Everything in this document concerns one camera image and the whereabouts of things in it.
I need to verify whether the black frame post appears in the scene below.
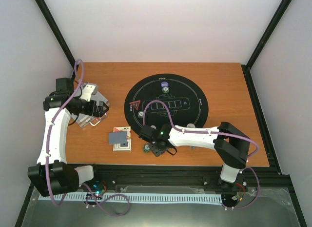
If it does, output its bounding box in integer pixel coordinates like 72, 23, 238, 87
35, 0, 76, 67
246, 0, 292, 71

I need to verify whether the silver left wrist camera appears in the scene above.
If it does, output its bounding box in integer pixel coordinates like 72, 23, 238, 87
80, 83, 98, 102

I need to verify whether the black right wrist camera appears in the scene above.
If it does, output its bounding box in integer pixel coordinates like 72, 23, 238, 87
138, 125, 155, 143

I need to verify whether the green chip top seat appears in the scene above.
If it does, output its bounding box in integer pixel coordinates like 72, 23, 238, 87
162, 87, 169, 93

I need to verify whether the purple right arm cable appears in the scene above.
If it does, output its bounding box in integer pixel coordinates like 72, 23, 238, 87
142, 99, 261, 211

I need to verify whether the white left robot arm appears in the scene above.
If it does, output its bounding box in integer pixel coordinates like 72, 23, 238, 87
27, 78, 110, 197

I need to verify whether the light blue cable duct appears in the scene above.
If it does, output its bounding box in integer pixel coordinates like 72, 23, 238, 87
65, 192, 223, 205

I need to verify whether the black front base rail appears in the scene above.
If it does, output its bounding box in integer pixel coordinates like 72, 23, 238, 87
96, 165, 294, 193

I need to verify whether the blue backed card deck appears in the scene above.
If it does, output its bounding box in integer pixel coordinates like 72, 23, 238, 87
109, 131, 127, 145

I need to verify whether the purple blind button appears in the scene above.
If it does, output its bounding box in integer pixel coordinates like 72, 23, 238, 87
160, 82, 169, 88

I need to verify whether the black left rear frame post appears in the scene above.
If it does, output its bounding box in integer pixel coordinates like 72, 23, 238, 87
35, 0, 76, 67

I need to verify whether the black right frame rail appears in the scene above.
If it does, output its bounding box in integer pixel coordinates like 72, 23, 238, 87
241, 65, 282, 175

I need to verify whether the green poker chip stack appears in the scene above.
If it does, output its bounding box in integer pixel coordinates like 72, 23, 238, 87
142, 144, 151, 153

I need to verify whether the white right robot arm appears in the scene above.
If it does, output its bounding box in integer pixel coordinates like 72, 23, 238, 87
140, 123, 251, 186

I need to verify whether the metal front tray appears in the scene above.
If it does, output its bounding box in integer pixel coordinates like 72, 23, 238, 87
21, 186, 300, 227

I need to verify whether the green chip seat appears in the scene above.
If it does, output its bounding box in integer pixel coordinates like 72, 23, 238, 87
137, 111, 144, 119
162, 87, 169, 93

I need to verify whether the black round poker mat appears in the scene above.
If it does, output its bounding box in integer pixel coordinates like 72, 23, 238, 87
124, 74, 209, 134

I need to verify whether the white dealer button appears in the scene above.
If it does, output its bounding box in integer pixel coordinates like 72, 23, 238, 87
186, 124, 196, 128

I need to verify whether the black right rear frame post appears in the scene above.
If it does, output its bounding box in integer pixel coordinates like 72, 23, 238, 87
246, 0, 292, 71

